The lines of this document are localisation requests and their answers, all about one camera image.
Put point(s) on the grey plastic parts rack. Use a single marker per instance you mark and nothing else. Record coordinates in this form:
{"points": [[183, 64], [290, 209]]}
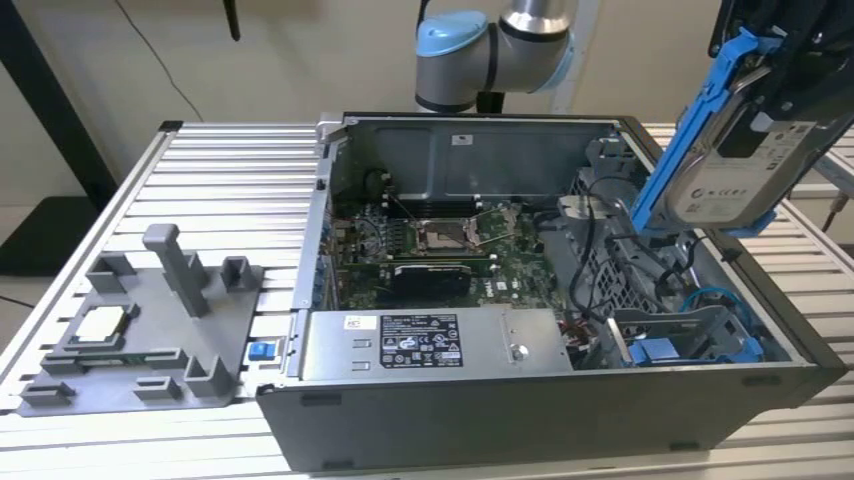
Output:
{"points": [[154, 320]]}

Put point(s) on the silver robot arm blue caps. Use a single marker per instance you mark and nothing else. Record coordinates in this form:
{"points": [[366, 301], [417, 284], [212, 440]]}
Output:
{"points": [[534, 50]]}

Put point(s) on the small blue plastic latch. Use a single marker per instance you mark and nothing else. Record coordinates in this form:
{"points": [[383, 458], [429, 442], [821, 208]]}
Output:
{"points": [[260, 351]]}

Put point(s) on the green RAM stick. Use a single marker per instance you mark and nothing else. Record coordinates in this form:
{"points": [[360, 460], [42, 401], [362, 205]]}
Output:
{"points": [[134, 358]]}

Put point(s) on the CPU socket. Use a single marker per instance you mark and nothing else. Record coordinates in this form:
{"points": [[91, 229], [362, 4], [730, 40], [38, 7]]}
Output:
{"points": [[443, 235]]}

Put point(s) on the black open PC case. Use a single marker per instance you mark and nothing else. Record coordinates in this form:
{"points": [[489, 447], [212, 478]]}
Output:
{"points": [[467, 425]]}

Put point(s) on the black antenna rod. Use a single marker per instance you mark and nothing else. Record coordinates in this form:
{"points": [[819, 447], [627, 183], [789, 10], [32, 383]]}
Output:
{"points": [[234, 20]]}

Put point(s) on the metal slat side table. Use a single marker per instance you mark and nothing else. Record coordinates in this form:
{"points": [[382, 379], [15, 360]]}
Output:
{"points": [[842, 170]]}

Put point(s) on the disk bay with blue rails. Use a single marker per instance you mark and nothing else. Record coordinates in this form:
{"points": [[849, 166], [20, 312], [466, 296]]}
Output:
{"points": [[657, 350]]}

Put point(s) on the black RAM slot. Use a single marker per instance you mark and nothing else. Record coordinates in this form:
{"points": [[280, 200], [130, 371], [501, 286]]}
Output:
{"points": [[434, 209], [434, 204], [434, 215], [434, 199]]}

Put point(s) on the long expansion slot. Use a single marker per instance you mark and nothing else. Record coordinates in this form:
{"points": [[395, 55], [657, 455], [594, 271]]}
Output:
{"points": [[441, 257]]}

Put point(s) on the green motherboard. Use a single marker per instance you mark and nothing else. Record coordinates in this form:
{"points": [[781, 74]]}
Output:
{"points": [[521, 280]]}

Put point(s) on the hard disk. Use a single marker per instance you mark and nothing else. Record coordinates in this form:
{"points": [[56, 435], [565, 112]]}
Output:
{"points": [[714, 190]]}

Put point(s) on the black graphics card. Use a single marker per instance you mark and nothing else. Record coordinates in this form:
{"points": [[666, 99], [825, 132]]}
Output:
{"points": [[430, 282]]}

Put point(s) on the thin metal locking lever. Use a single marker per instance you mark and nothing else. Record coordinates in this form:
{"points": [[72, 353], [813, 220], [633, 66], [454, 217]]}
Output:
{"points": [[406, 207]]}

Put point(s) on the grey metal drive cage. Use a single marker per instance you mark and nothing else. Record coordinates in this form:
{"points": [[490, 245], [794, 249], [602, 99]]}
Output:
{"points": [[601, 280]]}

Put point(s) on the black stand with base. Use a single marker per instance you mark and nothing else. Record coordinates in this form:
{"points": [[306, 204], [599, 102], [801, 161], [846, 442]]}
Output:
{"points": [[40, 235]]}

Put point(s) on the silver CPU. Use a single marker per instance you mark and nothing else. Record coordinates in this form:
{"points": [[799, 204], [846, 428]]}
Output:
{"points": [[100, 324]]}

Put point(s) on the grey power supply unit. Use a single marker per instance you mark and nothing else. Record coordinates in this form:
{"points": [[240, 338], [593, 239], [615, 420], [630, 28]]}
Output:
{"points": [[334, 350]]}

